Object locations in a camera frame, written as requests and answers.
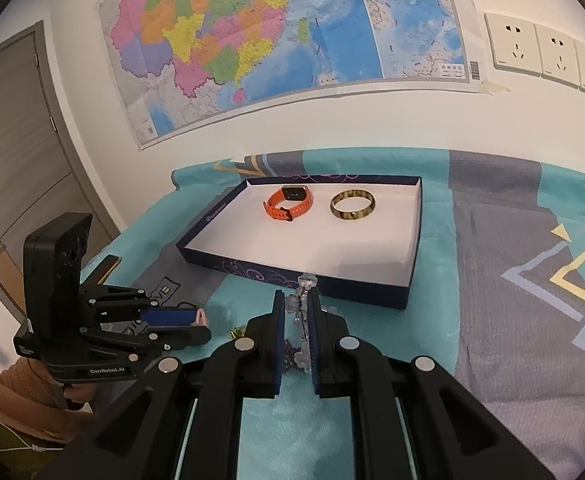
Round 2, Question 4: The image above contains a left hand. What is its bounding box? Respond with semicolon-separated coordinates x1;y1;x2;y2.
62;384;104;414

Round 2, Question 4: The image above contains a teal grey patterned bedsheet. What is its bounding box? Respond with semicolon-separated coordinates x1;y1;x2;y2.
106;148;585;479

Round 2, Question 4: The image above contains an orange smart watch band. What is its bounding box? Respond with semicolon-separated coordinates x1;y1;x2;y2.
263;185;314;222

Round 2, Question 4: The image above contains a wall map poster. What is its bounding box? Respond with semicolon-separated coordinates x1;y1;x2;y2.
98;0;483;148

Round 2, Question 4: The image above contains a yellow-green marbled bangle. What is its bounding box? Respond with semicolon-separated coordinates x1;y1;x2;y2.
329;188;376;221

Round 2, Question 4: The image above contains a grey wooden door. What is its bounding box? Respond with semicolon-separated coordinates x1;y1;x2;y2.
0;22;120;321

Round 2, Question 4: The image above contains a crystal bead bracelet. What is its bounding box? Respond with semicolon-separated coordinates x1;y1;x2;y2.
279;272;339;374

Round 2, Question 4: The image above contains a black smartphone orange case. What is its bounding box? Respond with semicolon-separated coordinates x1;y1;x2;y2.
83;255;121;287

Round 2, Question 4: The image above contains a white wall socket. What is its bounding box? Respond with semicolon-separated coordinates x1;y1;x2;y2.
535;24;580;88
485;13;542;76

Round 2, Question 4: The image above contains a white wall socket middle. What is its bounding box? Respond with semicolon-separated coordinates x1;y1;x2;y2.
535;24;580;88

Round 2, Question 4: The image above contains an orange sleeve left forearm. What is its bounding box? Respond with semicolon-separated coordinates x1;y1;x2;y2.
0;358;94;443

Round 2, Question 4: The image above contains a dark blue box tray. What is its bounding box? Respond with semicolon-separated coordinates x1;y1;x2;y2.
176;174;423;310

